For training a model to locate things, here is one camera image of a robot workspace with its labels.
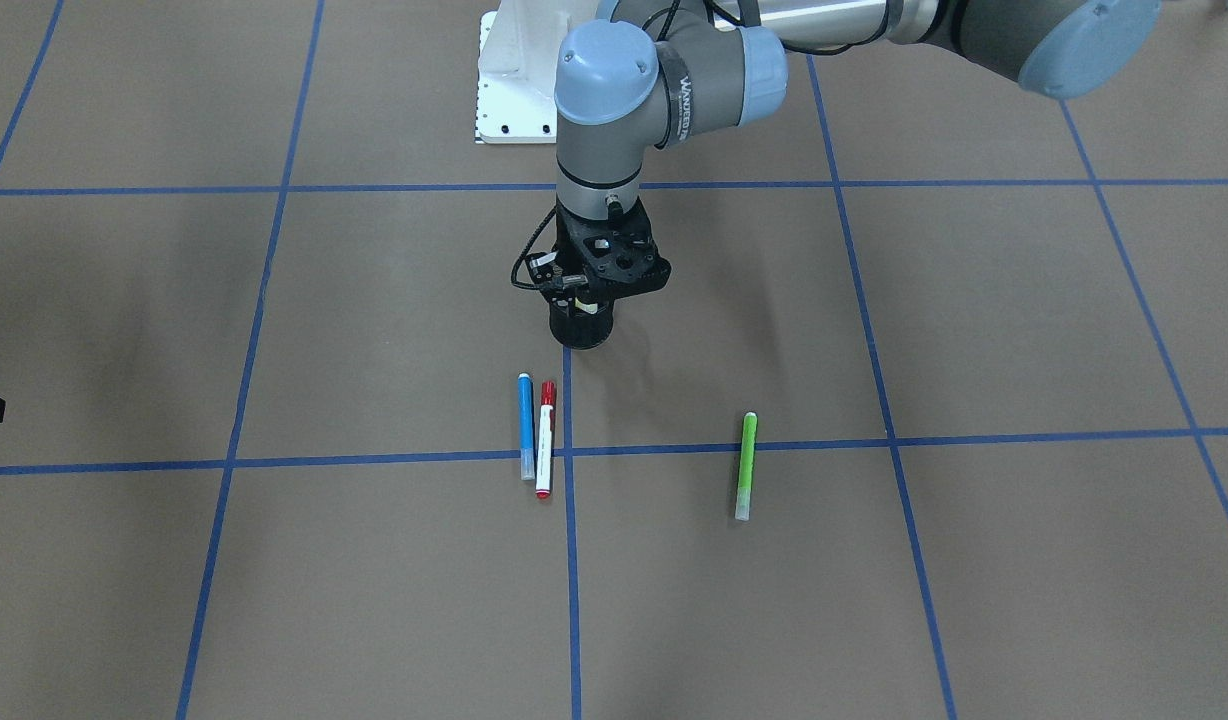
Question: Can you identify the green highlighter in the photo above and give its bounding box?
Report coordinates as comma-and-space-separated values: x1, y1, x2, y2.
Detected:
733, 412, 759, 521

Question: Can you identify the red white marker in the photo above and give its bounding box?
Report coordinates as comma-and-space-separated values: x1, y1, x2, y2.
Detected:
535, 381, 556, 501

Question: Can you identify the black mesh pen cup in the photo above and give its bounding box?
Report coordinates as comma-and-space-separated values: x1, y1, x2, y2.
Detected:
546, 299, 615, 351

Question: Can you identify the white camera stand post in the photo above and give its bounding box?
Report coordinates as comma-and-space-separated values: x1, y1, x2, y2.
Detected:
474, 1, 570, 145

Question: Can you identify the blue highlighter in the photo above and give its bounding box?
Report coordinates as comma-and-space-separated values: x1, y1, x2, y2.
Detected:
515, 372, 535, 483

